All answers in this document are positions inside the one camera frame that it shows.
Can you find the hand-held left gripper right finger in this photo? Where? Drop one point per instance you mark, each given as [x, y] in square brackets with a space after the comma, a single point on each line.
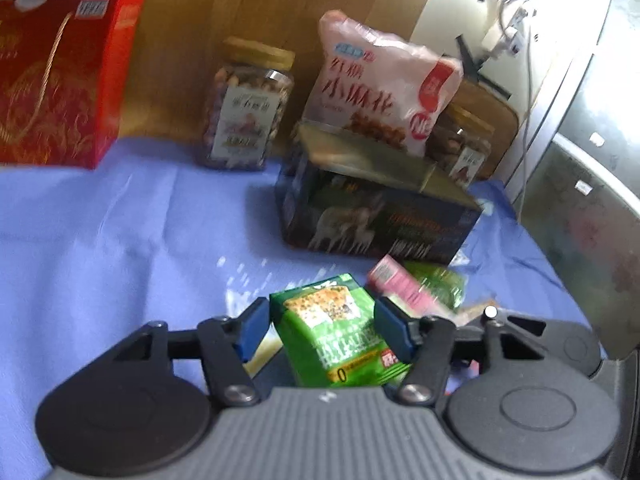
[393, 326]

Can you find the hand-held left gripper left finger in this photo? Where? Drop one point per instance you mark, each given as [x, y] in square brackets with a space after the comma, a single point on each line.
[252, 331]

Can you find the green snack packet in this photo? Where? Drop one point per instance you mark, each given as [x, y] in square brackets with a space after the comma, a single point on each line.
[330, 332]
[441, 280]

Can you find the pink snack packet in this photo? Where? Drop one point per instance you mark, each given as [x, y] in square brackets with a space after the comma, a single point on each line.
[400, 281]

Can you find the crumpled green snack packet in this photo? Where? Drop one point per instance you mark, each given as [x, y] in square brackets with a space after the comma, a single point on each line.
[441, 280]

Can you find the dark printed gift box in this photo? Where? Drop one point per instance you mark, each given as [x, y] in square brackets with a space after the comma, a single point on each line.
[380, 222]

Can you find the blue printed cloth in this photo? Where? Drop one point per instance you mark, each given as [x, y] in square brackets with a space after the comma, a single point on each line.
[125, 240]

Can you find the gold-lidded nut jar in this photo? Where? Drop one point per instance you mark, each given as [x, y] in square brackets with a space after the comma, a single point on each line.
[466, 152]
[245, 110]

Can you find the large pink snack bag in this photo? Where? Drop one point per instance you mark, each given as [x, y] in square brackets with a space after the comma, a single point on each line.
[372, 85]

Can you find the grey metallic cabinet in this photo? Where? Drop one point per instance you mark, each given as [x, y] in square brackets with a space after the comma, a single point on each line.
[590, 160]

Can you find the red gift box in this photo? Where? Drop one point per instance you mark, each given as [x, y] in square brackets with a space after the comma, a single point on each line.
[60, 85]

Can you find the wooden headboard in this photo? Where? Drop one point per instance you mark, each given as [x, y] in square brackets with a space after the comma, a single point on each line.
[225, 0]

